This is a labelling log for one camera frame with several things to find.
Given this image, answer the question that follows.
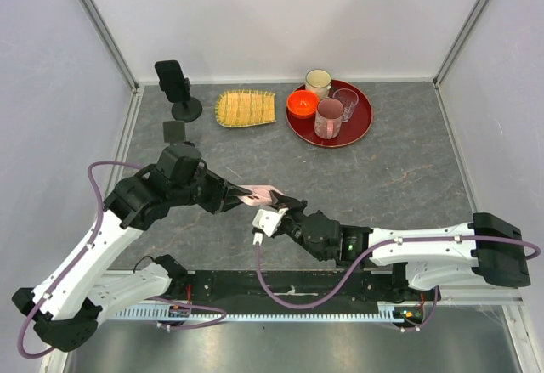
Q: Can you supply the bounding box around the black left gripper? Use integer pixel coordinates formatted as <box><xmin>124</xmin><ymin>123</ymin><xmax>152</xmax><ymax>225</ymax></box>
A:
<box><xmin>171</xmin><ymin>165</ymin><xmax>252</xmax><ymax>214</ymax></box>

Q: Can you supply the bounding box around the pink-cased smartphone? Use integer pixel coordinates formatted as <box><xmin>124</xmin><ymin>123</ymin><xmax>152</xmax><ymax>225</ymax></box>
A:
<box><xmin>238</xmin><ymin>185</ymin><xmax>283</xmax><ymax>206</ymax></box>

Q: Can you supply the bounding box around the black folding phone stand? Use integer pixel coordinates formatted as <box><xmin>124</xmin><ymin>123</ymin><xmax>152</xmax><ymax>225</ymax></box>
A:
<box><xmin>162</xmin><ymin>120</ymin><xmax>195</xmax><ymax>147</ymax></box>

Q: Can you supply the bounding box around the black round-base phone stand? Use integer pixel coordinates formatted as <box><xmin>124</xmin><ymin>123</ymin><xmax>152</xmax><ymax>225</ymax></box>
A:
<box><xmin>160</xmin><ymin>78</ymin><xmax>203</xmax><ymax>122</ymax></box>

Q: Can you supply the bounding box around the black smartphone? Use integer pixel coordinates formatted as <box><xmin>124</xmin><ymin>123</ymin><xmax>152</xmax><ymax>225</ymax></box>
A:
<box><xmin>154</xmin><ymin>59</ymin><xmax>190</xmax><ymax>103</ymax></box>

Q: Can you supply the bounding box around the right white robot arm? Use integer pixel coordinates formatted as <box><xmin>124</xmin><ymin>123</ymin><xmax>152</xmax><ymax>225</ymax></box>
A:
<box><xmin>252</xmin><ymin>191</ymin><xmax>530</xmax><ymax>303</ymax></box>

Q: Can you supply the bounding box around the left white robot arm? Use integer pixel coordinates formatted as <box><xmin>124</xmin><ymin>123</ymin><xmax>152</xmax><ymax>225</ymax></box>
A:
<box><xmin>12</xmin><ymin>144</ymin><xmax>252</xmax><ymax>352</ymax></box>

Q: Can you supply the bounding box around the yellow woven bamboo mat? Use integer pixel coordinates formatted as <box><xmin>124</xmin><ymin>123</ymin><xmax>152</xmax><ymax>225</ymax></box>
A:
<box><xmin>215</xmin><ymin>89</ymin><xmax>276</xmax><ymax>128</ymax></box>

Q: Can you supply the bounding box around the pink patterned mug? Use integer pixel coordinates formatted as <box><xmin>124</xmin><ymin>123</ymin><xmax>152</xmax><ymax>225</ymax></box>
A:
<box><xmin>314</xmin><ymin>98</ymin><xmax>344</xmax><ymax>139</ymax></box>

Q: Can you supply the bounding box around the orange bowl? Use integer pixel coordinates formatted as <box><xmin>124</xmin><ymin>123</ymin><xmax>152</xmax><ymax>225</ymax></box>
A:
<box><xmin>286</xmin><ymin>90</ymin><xmax>320</xmax><ymax>119</ymax></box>

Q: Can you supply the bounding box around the red oval lacquer tray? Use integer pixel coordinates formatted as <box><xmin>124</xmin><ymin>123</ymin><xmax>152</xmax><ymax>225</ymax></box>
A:
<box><xmin>285</xmin><ymin>79</ymin><xmax>373</xmax><ymax>148</ymax></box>

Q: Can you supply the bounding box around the clear drinking glass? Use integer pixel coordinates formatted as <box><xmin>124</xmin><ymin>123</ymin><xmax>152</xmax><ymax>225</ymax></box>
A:
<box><xmin>333</xmin><ymin>88</ymin><xmax>359</xmax><ymax>122</ymax></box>

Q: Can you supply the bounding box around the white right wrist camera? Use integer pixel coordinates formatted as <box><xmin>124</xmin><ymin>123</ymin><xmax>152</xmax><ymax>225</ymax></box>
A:
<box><xmin>252</xmin><ymin>208</ymin><xmax>287</xmax><ymax>246</ymax></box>

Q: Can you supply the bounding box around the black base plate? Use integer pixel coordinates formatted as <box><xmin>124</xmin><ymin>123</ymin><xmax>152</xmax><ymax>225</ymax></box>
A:
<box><xmin>164</xmin><ymin>270</ymin><xmax>441</xmax><ymax>314</ymax></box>

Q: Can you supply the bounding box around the slotted cable duct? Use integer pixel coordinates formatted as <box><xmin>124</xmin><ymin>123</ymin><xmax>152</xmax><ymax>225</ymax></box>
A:
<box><xmin>110</xmin><ymin>302</ymin><xmax>404</xmax><ymax>324</ymax></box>

